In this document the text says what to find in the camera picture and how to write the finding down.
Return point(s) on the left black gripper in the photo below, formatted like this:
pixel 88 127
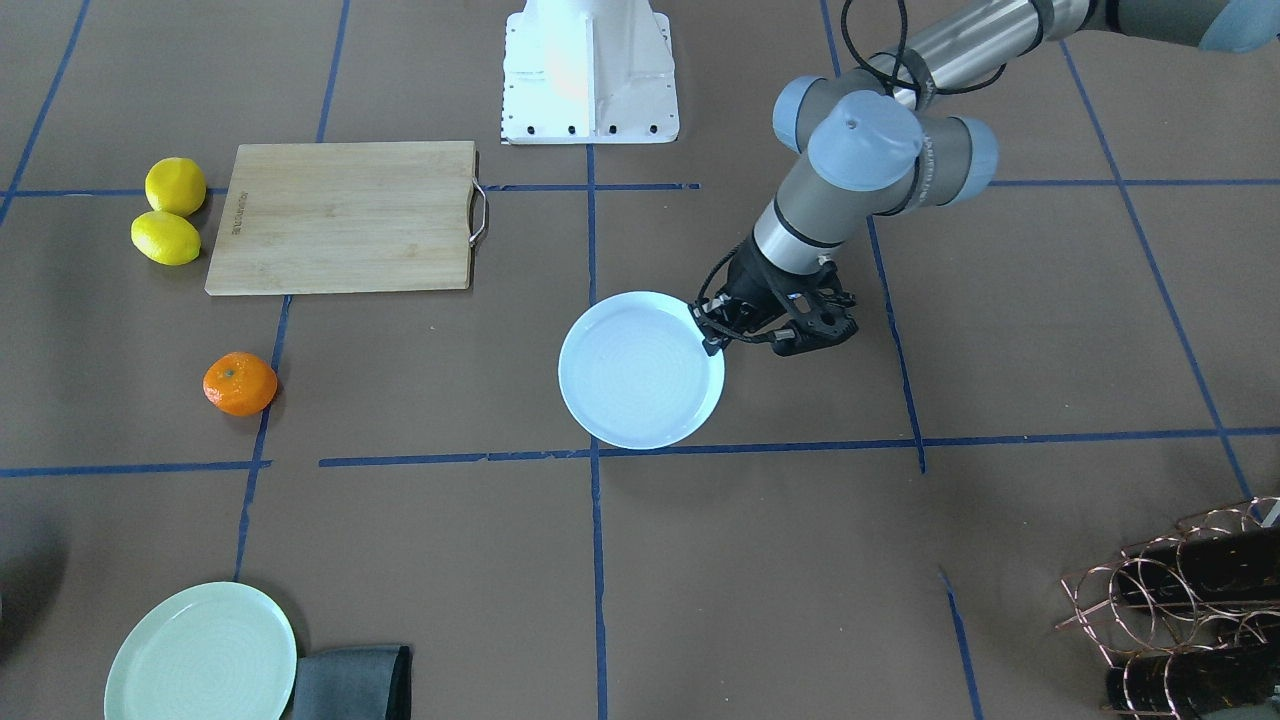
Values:
pixel 748 283

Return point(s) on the light blue plate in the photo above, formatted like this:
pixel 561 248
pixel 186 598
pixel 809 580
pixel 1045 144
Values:
pixel 634 374

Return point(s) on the orange mandarin fruit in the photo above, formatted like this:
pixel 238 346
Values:
pixel 240 384

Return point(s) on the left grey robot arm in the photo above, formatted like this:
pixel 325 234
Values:
pixel 865 148

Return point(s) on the light green plate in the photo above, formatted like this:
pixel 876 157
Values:
pixel 219 650

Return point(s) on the bamboo cutting board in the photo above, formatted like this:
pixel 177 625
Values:
pixel 364 217

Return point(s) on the folded grey cloth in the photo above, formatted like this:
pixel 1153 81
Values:
pixel 358 682

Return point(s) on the lower yellow lemon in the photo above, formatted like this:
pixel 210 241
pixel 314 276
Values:
pixel 166 238

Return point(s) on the yellow lemon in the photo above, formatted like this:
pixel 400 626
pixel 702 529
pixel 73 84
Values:
pixel 176 185
pixel 166 238

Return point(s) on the upper yellow lemon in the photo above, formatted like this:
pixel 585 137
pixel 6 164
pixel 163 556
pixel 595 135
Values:
pixel 176 185

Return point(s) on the dark wine bottle upper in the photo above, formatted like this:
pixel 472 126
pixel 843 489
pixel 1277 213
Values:
pixel 1232 572

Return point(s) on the dark wine bottle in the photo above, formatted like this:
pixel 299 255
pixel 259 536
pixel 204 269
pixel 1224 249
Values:
pixel 1232 572
pixel 1229 683

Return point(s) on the dark wine bottle lower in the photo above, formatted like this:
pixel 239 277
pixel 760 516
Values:
pixel 1229 683

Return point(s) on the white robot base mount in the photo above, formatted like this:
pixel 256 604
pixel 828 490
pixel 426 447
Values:
pixel 588 72

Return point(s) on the copper wire wine rack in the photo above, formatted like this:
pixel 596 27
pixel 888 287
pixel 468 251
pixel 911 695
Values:
pixel 1187 621

